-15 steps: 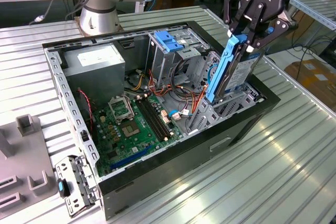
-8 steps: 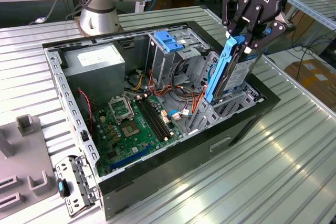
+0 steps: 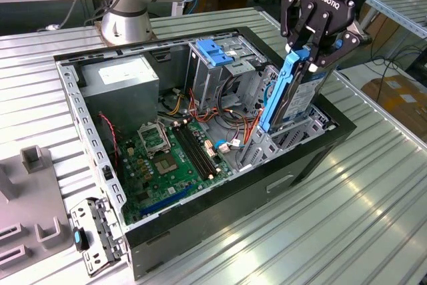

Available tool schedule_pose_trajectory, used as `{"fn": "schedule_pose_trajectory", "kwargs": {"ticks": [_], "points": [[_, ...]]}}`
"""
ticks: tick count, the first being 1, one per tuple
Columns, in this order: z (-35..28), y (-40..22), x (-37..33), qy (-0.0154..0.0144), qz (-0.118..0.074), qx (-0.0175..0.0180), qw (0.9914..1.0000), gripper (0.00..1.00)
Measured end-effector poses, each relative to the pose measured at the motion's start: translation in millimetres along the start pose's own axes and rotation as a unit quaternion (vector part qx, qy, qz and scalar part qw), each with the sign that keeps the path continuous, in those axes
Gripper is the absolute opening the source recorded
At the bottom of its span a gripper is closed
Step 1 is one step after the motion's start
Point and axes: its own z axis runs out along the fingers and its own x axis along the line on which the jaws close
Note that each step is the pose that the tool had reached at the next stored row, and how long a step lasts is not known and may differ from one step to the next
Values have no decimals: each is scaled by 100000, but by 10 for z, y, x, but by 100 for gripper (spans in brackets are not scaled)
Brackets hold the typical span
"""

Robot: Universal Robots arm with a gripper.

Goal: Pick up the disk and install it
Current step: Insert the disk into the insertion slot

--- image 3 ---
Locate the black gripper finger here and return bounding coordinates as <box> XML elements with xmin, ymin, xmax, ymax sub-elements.
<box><xmin>280</xmin><ymin>0</ymin><xmax>318</xmax><ymax>54</ymax></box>
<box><xmin>309</xmin><ymin>8</ymin><xmax>365</xmax><ymax>68</ymax></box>

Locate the hard disk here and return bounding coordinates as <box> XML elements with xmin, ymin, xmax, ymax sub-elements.
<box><xmin>258</xmin><ymin>47</ymin><xmax>332</xmax><ymax>135</ymax></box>

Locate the orange red power wire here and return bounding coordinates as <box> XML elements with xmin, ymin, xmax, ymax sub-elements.
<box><xmin>242</xmin><ymin>109</ymin><xmax>266</xmax><ymax>148</ymax></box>

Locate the silver perforated disk bay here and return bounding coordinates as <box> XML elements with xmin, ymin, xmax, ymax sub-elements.
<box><xmin>237</xmin><ymin>63</ymin><xmax>337</xmax><ymax>173</ymax></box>

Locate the flat cardboard box with labels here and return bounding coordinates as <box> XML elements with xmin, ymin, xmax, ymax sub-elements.
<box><xmin>362</xmin><ymin>75</ymin><xmax>427</xmax><ymax>139</ymax></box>

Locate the blue plastic drive latch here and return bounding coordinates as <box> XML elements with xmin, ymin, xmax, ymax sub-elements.
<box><xmin>195</xmin><ymin>39</ymin><xmax>235</xmax><ymax>67</ymax></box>

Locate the silver optical drive cage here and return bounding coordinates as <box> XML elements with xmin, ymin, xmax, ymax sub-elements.
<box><xmin>184</xmin><ymin>33</ymin><xmax>268</xmax><ymax>115</ymax></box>

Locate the black RAM slot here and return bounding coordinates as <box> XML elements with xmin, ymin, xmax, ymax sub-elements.
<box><xmin>179</xmin><ymin>121</ymin><xmax>217</xmax><ymax>174</ymax></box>
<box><xmin>170</xmin><ymin>125</ymin><xmax>208</xmax><ymax>181</ymax></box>
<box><xmin>182</xmin><ymin>118</ymin><xmax>222</xmax><ymax>172</ymax></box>
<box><xmin>173</xmin><ymin>122</ymin><xmax>214</xmax><ymax>180</ymax></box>

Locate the metal socket cover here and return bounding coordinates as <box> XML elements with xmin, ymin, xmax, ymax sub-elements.
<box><xmin>136</xmin><ymin>121</ymin><xmax>172</xmax><ymax>159</ymax></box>

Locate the grey power supply unit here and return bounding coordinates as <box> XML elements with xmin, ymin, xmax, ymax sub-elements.
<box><xmin>77</xmin><ymin>55</ymin><xmax>161</xmax><ymax>139</ymax></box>

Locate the CPU socket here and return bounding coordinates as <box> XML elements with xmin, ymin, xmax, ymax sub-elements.
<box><xmin>153</xmin><ymin>153</ymin><xmax>180</xmax><ymax>177</ymax></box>

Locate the black open PC case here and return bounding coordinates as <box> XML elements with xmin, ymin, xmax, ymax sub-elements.
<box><xmin>53</xmin><ymin>25</ymin><xmax>358</xmax><ymax>281</ymax></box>

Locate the green motherboard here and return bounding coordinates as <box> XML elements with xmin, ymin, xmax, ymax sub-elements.
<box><xmin>118</xmin><ymin>119</ymin><xmax>234</xmax><ymax>226</ymax></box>

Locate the black case fan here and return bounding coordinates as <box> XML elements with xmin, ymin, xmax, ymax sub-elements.
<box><xmin>95</xmin><ymin>113</ymin><xmax>121</xmax><ymax>184</ymax></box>

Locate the blue expansion slot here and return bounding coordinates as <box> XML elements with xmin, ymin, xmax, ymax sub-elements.
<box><xmin>139</xmin><ymin>183</ymin><xmax>195</xmax><ymax>218</ymax></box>

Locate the black latch with blue tab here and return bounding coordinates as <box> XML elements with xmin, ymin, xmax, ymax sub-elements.
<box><xmin>71</xmin><ymin>226</ymin><xmax>91</xmax><ymax>252</ymax></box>

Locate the grey parts rack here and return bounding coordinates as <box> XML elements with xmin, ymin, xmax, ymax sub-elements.
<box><xmin>0</xmin><ymin>144</ymin><xmax>73</xmax><ymax>271</ymax></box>

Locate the red orange wire loop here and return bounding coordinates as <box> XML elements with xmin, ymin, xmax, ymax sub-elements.
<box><xmin>186</xmin><ymin>87</ymin><xmax>222</xmax><ymax>125</ymax></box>

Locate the yellow black wire bundle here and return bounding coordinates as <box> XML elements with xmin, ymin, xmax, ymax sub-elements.
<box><xmin>159</xmin><ymin>93</ymin><xmax>186</xmax><ymax>116</ymax></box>

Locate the blue SATA data wire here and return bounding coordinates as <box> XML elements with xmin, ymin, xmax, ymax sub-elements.
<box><xmin>212</xmin><ymin>79</ymin><xmax>280</xmax><ymax>154</ymax></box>

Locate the red black twisted wire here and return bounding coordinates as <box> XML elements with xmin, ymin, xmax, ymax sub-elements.
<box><xmin>97</xmin><ymin>113</ymin><xmax>120</xmax><ymax>169</ymax></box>

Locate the silver hinged slot bracket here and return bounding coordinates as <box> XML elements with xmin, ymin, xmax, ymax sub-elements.
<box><xmin>69</xmin><ymin>197</ymin><xmax>125</xmax><ymax>278</ymax></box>

